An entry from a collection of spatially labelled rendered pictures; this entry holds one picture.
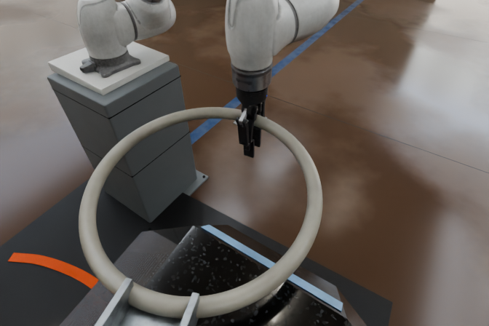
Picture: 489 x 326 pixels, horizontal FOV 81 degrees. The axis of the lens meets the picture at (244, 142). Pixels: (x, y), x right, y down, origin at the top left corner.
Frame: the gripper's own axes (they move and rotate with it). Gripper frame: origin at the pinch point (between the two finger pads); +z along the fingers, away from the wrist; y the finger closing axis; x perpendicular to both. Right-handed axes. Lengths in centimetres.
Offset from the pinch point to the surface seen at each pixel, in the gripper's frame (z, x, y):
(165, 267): -1.5, -0.8, 38.9
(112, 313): -14, 1, 50
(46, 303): 82, -75, 59
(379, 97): 104, 39, -184
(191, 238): -0.8, 0.2, 31.5
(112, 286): -10.8, -2.8, 46.7
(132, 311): -9.0, 1.8, 48.0
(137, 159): 41, -60, -3
